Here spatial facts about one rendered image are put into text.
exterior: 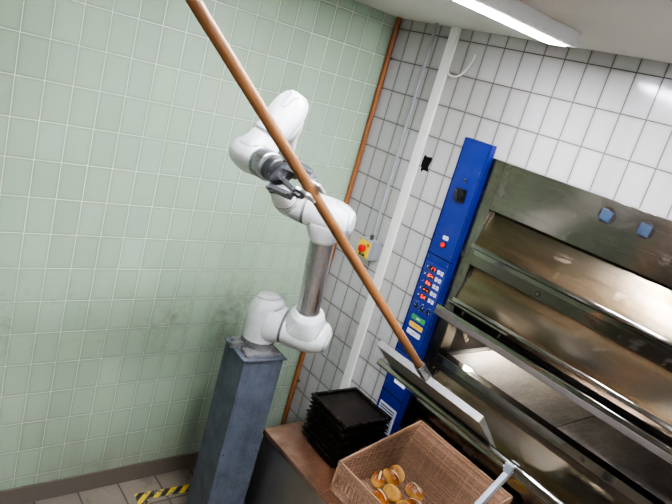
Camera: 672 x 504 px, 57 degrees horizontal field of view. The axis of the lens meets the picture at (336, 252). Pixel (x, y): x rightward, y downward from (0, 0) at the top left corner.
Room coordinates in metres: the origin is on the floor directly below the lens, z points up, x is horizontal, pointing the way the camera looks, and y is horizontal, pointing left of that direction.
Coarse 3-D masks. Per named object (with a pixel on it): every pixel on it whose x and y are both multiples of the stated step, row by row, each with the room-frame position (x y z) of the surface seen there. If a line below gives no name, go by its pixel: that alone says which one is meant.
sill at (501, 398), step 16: (448, 368) 2.61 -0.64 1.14; (464, 368) 2.58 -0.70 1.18; (480, 384) 2.48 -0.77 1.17; (496, 400) 2.40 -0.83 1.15; (512, 400) 2.39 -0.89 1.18; (528, 416) 2.29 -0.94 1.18; (544, 432) 2.22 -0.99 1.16; (560, 432) 2.23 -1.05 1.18; (560, 448) 2.16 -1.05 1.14; (576, 448) 2.13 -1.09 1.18; (592, 464) 2.07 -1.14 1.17; (608, 464) 2.08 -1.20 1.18; (608, 480) 2.01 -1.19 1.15; (624, 480) 2.00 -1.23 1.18; (640, 496) 1.93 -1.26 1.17
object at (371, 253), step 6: (360, 240) 3.09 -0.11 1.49; (366, 240) 3.06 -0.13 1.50; (372, 240) 3.08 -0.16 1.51; (366, 246) 3.05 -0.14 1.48; (372, 246) 3.03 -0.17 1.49; (378, 246) 3.06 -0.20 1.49; (360, 252) 3.07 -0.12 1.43; (366, 252) 3.04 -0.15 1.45; (372, 252) 3.04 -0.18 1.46; (378, 252) 3.07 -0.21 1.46; (366, 258) 3.03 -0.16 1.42; (372, 258) 3.05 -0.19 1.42
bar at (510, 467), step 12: (396, 372) 2.35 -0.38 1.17; (408, 384) 2.29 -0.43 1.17; (420, 396) 2.23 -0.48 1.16; (444, 408) 2.16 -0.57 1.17; (456, 420) 2.10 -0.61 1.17; (468, 432) 2.04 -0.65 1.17; (480, 444) 2.00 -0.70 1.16; (504, 456) 1.93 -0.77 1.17; (504, 468) 1.90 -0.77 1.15; (516, 468) 1.89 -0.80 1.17; (504, 480) 1.88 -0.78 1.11; (528, 480) 1.84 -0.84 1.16; (492, 492) 1.85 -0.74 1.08; (540, 492) 1.80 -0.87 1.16; (552, 492) 1.80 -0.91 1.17
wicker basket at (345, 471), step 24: (408, 432) 2.56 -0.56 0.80; (432, 432) 2.54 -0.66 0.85; (360, 456) 2.37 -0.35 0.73; (384, 456) 2.48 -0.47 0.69; (408, 456) 2.55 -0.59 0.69; (456, 456) 2.42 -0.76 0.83; (336, 480) 2.30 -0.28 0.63; (360, 480) 2.40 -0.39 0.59; (408, 480) 2.49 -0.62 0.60; (432, 480) 2.43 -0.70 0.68; (456, 480) 2.37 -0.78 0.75; (480, 480) 2.31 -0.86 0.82
